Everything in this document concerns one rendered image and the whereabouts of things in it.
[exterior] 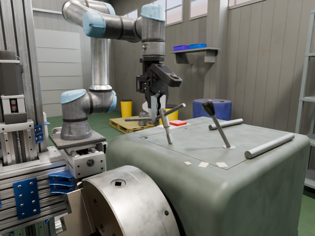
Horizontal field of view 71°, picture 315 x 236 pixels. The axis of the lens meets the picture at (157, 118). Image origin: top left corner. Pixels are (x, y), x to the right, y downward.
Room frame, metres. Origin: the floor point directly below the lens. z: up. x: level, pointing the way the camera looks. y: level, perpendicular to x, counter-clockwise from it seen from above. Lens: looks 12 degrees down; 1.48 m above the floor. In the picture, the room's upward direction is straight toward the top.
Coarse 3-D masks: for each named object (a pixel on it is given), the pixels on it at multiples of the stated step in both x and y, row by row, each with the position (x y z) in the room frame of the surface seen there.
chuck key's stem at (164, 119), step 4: (164, 108) 0.71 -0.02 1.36; (160, 112) 0.70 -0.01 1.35; (164, 112) 0.70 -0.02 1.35; (160, 116) 0.71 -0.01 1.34; (164, 116) 0.70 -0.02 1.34; (164, 120) 0.69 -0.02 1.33; (168, 120) 0.70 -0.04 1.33; (164, 124) 0.69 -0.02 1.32; (168, 124) 0.69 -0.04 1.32; (168, 128) 0.69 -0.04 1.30; (168, 132) 0.68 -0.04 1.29; (168, 136) 0.68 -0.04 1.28; (168, 140) 0.68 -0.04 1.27; (172, 140) 0.68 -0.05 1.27
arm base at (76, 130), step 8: (64, 120) 1.03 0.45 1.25; (72, 120) 1.02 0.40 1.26; (80, 120) 1.04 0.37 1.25; (64, 128) 1.02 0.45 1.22; (72, 128) 1.02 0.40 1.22; (80, 128) 1.03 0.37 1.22; (88, 128) 1.08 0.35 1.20; (64, 136) 1.01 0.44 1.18; (72, 136) 1.00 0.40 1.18; (80, 136) 1.02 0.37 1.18; (88, 136) 1.05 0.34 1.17
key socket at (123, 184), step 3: (114, 180) 0.47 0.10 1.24; (117, 180) 0.47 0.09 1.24; (120, 180) 0.47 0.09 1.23; (111, 183) 0.46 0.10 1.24; (114, 183) 0.46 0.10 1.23; (117, 183) 0.47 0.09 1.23; (120, 183) 0.47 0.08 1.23; (123, 183) 0.46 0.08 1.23; (114, 186) 0.45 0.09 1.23; (117, 186) 0.45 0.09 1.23; (120, 186) 0.45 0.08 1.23; (123, 186) 0.45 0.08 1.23
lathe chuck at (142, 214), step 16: (96, 176) 0.50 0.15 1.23; (112, 176) 0.49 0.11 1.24; (128, 176) 0.49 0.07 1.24; (96, 192) 0.44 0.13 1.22; (112, 192) 0.43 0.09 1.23; (128, 192) 0.44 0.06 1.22; (144, 192) 0.45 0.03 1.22; (96, 208) 0.45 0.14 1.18; (112, 208) 0.39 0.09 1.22; (128, 208) 0.40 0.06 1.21; (144, 208) 0.41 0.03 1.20; (96, 224) 0.45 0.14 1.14; (112, 224) 0.39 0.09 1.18; (128, 224) 0.38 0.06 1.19; (144, 224) 0.39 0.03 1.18; (160, 224) 0.41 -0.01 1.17
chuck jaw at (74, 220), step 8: (80, 184) 0.51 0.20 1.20; (72, 192) 0.48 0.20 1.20; (80, 192) 0.49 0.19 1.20; (64, 200) 0.49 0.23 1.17; (72, 200) 0.47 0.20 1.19; (80, 200) 0.47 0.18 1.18; (72, 208) 0.46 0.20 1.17; (80, 208) 0.46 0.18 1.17; (88, 208) 0.47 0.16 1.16; (64, 216) 0.44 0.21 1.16; (72, 216) 0.45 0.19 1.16; (80, 216) 0.45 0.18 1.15; (88, 216) 0.46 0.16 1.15; (64, 224) 0.43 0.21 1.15; (72, 224) 0.44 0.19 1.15; (80, 224) 0.44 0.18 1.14; (88, 224) 0.45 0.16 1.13; (64, 232) 0.42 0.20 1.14; (72, 232) 0.43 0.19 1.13; (80, 232) 0.43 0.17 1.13; (88, 232) 0.44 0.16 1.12
